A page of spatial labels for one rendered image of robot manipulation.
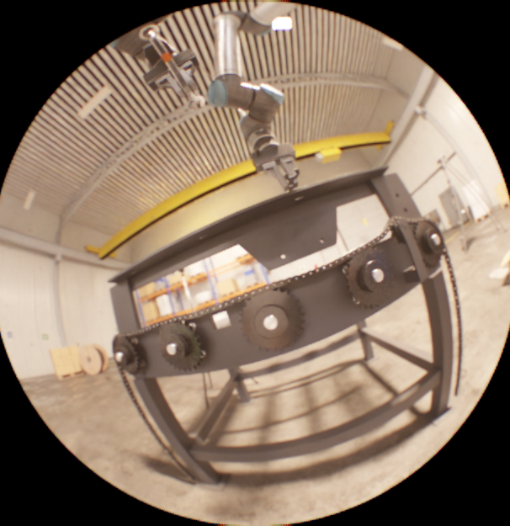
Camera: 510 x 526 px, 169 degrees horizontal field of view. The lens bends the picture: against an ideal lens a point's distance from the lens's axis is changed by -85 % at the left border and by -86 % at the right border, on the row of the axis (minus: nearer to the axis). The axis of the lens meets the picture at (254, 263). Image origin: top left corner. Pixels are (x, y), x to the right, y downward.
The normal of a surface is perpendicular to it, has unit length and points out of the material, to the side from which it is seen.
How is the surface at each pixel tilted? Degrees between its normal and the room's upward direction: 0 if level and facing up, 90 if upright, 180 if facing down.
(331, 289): 90
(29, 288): 90
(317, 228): 90
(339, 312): 90
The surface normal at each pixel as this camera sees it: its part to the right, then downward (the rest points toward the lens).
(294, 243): -0.16, -0.16
